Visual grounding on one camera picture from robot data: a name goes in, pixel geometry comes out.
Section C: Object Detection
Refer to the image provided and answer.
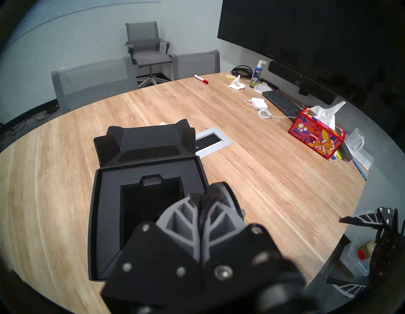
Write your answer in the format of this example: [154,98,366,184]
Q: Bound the coiled black cable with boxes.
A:
[231,65,254,77]

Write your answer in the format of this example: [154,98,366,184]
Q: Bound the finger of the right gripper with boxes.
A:
[339,207,385,225]
[326,275,371,299]

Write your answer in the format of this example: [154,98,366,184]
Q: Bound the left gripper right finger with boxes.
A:
[199,202,306,314]

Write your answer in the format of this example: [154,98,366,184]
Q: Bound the black keyboard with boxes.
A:
[262,90,304,118]

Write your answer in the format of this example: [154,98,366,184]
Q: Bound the large black wall display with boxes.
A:
[217,0,405,127]

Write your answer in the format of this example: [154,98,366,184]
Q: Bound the whiteboard cleaner spray bottle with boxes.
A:
[249,60,266,89]

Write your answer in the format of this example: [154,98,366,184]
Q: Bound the white power adapter with cable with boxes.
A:
[244,97,296,120]

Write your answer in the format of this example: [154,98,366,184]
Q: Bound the dark whiteboard eraser block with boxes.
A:
[339,144,353,163]

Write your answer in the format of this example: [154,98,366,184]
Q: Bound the blue pen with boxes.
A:
[352,158,368,181]

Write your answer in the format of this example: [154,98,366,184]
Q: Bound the grey office chair with armrests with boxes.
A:
[124,21,173,89]

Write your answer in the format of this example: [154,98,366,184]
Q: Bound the silver table power grommet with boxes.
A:
[195,127,233,160]

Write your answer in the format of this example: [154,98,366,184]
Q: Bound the black floor cables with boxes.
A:
[0,104,59,134]

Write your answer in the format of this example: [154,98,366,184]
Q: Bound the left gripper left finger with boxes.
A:
[101,195,203,314]

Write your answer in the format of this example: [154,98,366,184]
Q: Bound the black video conference bar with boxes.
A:
[268,61,337,106]

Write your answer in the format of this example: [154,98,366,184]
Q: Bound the white paper sheets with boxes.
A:
[345,139,376,172]

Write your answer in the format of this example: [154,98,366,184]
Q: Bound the brown cardboard box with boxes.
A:
[335,259,355,279]

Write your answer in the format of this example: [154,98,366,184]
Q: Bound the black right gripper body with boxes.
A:
[369,207,405,286]

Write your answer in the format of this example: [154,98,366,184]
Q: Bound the glass wall whiteboard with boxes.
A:
[6,0,160,45]

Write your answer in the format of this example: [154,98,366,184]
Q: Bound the small brown red box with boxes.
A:
[358,241,376,261]

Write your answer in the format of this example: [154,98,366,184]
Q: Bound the grey mesh office chair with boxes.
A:
[172,50,221,81]
[51,54,139,115]

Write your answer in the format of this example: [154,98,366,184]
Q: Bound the translucent plastic storage bin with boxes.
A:
[340,242,373,279]

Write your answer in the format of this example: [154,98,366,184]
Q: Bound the black cardboard box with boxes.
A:
[88,119,211,281]

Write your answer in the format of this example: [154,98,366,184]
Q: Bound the white mug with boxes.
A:
[346,128,366,151]

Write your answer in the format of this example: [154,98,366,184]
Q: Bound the colourful floral tissue box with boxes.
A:
[288,101,347,160]

